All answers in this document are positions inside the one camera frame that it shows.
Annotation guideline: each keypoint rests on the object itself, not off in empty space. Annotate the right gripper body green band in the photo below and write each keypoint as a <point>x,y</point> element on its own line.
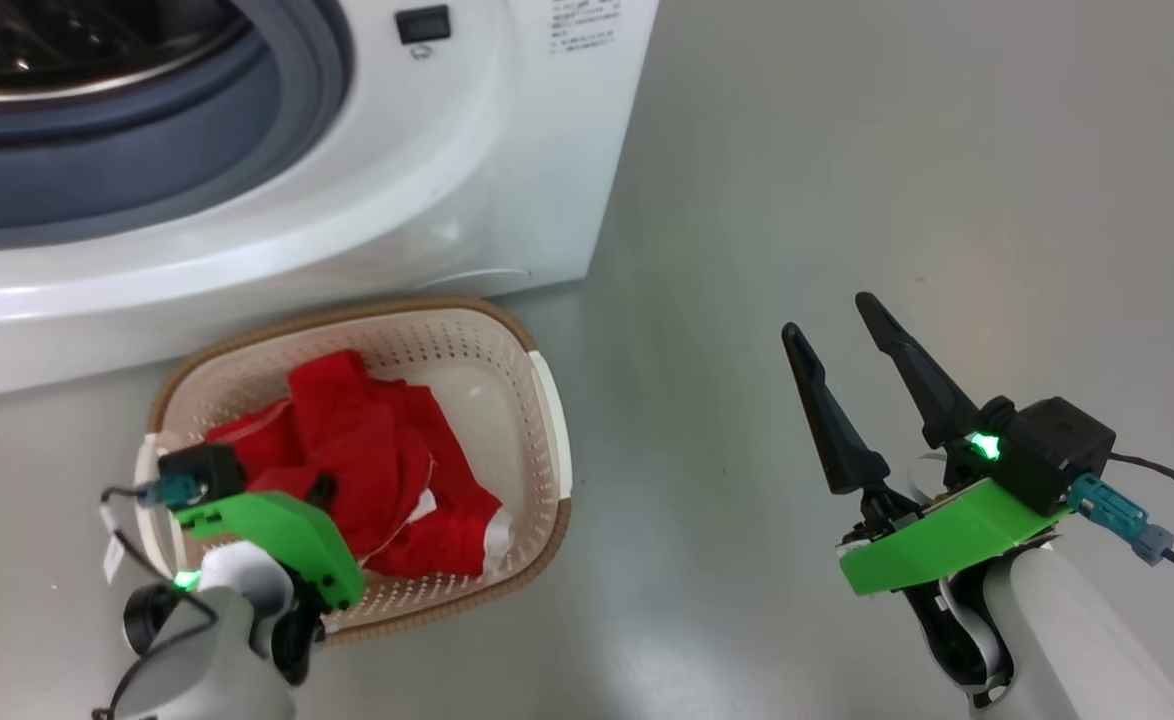
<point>947,545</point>

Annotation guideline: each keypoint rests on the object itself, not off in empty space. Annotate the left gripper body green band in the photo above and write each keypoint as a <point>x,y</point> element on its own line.
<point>297,540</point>

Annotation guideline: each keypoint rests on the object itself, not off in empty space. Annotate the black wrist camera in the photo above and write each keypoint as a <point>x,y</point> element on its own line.
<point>1062,450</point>
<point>202,470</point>

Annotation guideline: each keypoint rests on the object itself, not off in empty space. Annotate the cream perforated basket brown rim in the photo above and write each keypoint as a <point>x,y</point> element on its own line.
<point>507,400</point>

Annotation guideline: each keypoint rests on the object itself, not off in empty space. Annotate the red and white garment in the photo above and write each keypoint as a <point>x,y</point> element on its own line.
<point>347,450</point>

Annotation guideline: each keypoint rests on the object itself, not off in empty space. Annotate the white front-load washing machine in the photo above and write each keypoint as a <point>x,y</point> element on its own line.
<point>447,180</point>

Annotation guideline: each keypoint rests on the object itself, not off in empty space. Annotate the perforated steel washer drum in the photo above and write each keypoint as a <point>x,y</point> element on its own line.
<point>47,50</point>

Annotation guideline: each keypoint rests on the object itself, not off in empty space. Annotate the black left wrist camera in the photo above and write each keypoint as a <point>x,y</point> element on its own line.
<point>202,470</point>

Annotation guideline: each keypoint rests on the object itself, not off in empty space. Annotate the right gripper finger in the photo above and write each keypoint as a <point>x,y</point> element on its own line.
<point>922,380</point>
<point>837,420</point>

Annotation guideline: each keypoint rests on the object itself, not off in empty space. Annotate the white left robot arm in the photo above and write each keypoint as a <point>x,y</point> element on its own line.
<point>207,660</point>

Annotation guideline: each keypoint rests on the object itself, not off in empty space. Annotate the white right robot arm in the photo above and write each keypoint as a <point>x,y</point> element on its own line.
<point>1077,640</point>

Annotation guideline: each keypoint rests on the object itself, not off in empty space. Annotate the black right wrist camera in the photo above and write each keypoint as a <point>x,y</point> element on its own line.
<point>1062,450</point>

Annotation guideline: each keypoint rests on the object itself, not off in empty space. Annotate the black door latch socket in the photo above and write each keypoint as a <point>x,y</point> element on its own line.
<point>423,24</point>

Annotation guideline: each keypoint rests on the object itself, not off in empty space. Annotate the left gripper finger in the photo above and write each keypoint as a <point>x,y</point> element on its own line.
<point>323,491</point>

